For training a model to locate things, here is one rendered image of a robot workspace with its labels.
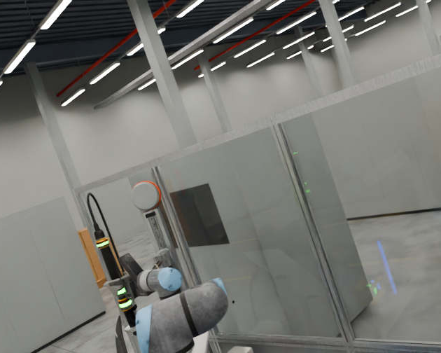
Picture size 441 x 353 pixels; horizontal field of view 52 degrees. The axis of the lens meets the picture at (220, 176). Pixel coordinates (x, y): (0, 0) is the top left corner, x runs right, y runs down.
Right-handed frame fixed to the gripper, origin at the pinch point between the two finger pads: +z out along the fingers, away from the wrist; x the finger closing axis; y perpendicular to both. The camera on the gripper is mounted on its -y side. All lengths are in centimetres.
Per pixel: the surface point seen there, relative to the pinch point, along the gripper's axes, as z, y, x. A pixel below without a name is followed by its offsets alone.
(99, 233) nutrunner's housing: -3.1, -18.5, -1.3
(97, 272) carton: 711, 135, 389
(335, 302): -46, 47, 70
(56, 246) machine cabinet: 529, 33, 238
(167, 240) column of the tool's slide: 35, 4, 58
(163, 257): 30, 10, 48
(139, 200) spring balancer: 40, -21, 54
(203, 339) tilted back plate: 1, 44, 31
